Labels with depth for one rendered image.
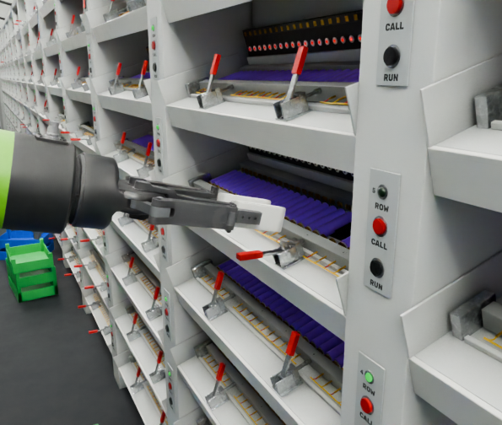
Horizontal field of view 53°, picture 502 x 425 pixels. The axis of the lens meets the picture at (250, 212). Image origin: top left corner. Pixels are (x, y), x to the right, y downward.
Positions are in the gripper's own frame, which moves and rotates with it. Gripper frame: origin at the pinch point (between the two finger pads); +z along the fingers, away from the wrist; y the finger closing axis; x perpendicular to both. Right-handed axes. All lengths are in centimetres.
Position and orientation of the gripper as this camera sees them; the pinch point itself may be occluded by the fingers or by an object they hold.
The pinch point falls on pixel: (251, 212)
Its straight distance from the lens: 59.6
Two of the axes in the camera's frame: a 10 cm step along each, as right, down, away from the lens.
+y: -4.3, -2.4, 8.7
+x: -2.1, 9.6, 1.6
